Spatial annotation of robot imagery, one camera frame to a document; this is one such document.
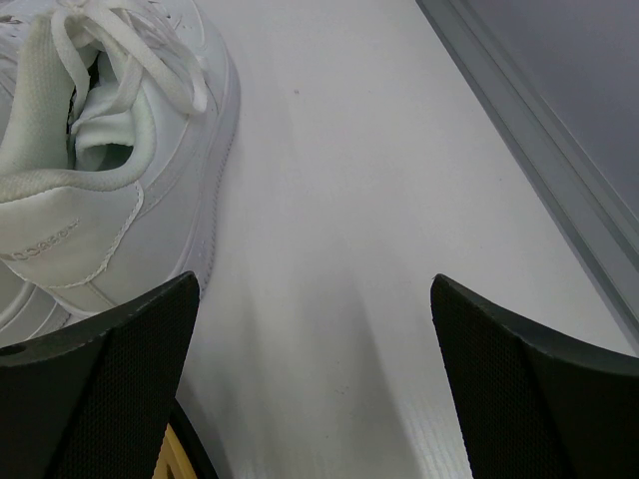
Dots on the right aluminium floor rail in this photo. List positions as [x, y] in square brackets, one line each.
[559, 81]

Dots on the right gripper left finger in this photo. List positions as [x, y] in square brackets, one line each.
[93, 400]

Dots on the right gold loafer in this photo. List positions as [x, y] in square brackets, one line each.
[182, 453]

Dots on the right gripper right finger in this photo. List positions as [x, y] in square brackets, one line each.
[533, 402]

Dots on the right white sneaker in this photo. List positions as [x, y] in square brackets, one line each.
[117, 118]

